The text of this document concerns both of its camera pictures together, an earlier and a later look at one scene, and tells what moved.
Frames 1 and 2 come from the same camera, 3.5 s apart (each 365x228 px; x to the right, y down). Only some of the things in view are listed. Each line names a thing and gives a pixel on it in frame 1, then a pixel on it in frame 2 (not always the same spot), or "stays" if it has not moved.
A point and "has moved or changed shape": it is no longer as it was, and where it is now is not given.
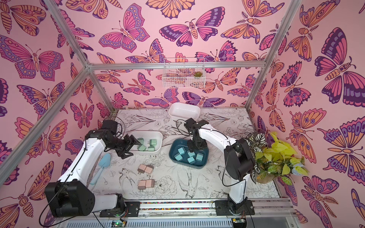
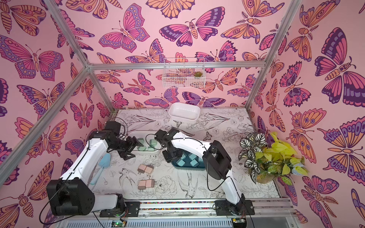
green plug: x=142 y=147 stays
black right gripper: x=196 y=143 to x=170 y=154
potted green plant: x=274 y=158 stays
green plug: x=153 y=142 stays
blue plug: x=181 y=150 has moved or changed shape
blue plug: x=178 y=157 has moved or changed shape
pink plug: x=141 y=168 stays
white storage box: x=183 y=110 stays
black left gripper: x=130 y=143 stays
